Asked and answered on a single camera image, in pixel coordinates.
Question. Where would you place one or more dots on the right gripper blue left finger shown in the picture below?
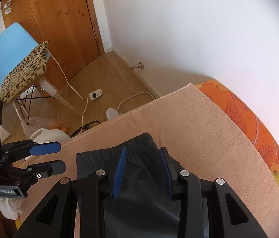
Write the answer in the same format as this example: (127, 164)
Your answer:
(118, 176)

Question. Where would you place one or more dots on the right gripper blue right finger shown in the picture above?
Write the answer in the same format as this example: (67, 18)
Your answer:
(168, 173)

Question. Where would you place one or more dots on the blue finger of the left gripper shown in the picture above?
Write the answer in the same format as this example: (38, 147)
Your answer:
(45, 170)
(44, 148)

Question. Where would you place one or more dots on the dark navy jogger pants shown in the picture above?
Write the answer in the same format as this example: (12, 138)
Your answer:
(142, 208)

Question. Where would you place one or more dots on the white gloved left hand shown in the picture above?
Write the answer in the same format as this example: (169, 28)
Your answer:
(11, 208)

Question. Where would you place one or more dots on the white electric kettle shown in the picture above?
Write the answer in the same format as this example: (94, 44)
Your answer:
(43, 135)

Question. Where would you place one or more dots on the white plastic bag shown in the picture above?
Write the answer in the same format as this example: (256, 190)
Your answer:
(41, 116)

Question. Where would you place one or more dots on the pink beige bed blanket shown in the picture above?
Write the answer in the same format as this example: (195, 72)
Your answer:
(241, 194)

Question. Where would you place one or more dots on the white power strip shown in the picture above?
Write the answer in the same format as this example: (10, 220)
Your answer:
(96, 94)

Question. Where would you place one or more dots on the leopard print seat cushion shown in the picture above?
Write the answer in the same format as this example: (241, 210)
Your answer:
(32, 68)

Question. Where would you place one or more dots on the orange floral bed sheet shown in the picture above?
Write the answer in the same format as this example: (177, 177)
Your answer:
(246, 121)

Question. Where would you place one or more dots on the metal door stopper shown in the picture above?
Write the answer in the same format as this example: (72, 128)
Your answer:
(140, 65)

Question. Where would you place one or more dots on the light blue chair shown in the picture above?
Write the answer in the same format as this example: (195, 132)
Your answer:
(15, 44)

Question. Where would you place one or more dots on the wooden door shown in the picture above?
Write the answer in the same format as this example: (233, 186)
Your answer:
(70, 27)

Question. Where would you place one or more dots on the silver door handle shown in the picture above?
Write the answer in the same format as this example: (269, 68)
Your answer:
(7, 7)

